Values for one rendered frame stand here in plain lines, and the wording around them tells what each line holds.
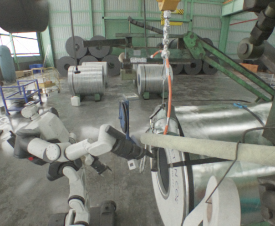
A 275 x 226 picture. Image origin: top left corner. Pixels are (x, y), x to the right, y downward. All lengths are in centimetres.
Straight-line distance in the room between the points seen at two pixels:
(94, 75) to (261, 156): 587
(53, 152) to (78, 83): 538
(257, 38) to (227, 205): 32
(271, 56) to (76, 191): 144
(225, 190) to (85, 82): 587
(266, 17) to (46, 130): 110
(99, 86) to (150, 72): 201
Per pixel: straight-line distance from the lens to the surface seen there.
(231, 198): 39
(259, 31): 36
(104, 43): 175
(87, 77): 605
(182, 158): 102
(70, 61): 1261
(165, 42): 88
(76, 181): 136
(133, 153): 75
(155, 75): 611
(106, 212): 196
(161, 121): 88
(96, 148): 68
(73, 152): 78
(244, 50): 39
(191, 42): 185
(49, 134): 112
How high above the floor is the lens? 180
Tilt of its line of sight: 22 degrees down
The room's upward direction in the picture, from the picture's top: straight up
